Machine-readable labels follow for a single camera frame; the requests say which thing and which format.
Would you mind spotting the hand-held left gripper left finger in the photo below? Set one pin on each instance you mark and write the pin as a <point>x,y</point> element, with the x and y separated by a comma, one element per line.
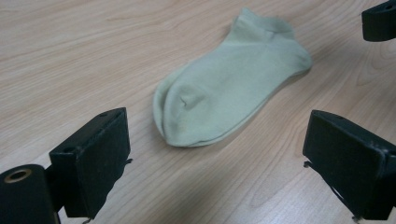
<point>93,161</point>

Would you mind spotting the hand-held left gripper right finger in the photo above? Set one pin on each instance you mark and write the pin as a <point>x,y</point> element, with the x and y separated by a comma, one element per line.
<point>351,165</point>

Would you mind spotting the light green ankle sock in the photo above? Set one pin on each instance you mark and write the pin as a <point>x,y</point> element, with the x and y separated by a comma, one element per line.
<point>230,87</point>
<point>157,109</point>

